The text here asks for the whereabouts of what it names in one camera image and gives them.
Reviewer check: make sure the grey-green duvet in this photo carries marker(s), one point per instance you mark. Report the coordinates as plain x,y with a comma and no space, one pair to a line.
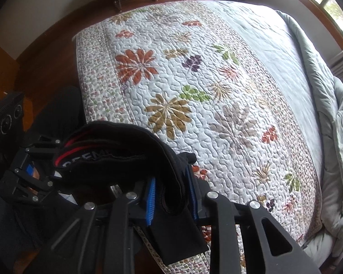
327,91

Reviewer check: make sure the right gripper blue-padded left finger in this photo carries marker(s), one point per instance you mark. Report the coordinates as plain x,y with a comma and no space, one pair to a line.
102,239

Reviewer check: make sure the floral quilted bedspread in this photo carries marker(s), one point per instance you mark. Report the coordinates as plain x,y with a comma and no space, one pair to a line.
163,68

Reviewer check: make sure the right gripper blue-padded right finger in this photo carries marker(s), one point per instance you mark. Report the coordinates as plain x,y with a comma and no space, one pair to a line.
245,238

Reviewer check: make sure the black pants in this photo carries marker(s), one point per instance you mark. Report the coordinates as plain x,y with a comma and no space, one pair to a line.
103,154

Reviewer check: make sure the person's left hand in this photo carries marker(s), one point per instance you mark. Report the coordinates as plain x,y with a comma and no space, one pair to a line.
33,173

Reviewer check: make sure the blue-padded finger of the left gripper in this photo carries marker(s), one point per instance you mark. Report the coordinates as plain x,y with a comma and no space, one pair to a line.
46,184
43,145

